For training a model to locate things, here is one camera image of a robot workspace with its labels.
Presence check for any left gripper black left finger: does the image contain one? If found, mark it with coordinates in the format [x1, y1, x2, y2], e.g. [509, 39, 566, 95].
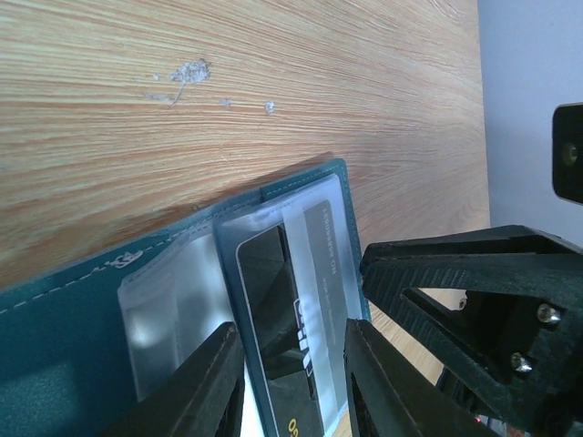
[102, 322, 245, 437]

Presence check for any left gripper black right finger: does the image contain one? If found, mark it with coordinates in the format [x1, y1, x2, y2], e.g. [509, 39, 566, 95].
[344, 319, 495, 437]

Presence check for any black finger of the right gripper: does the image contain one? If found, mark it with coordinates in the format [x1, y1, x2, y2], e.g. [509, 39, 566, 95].
[360, 225, 582, 428]

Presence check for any teal leather card holder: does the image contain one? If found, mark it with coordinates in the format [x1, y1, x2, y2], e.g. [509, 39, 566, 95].
[1, 158, 370, 436]

